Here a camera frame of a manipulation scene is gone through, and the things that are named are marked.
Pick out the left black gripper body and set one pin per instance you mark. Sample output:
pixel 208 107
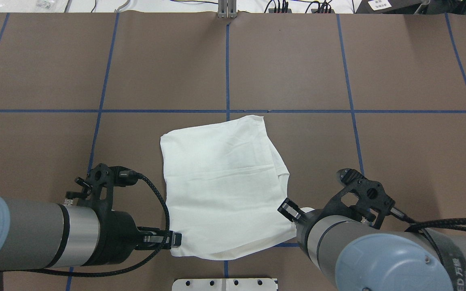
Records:
pixel 119 236

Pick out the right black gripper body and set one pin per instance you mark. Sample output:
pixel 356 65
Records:
pixel 289 209

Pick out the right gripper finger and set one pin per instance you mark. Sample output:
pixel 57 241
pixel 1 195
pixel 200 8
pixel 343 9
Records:
pixel 291 211

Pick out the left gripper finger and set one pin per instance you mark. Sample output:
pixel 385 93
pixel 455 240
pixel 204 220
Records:
pixel 151 238

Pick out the white printed t-shirt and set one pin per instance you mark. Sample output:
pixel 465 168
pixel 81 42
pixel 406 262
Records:
pixel 224 184

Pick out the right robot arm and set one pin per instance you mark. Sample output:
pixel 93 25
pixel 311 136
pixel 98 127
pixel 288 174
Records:
pixel 356 257

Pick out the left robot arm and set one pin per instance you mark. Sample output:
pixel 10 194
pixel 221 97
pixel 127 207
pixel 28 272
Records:
pixel 36 235

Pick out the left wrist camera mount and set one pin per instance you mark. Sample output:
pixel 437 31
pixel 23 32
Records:
pixel 97 188

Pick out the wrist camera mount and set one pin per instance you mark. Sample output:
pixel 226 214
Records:
pixel 97 188
pixel 361 200

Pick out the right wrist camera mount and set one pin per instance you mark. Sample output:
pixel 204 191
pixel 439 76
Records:
pixel 361 200

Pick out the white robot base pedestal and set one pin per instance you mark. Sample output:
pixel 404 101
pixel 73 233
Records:
pixel 226 284

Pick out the aluminium frame post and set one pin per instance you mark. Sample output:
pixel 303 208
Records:
pixel 227 9

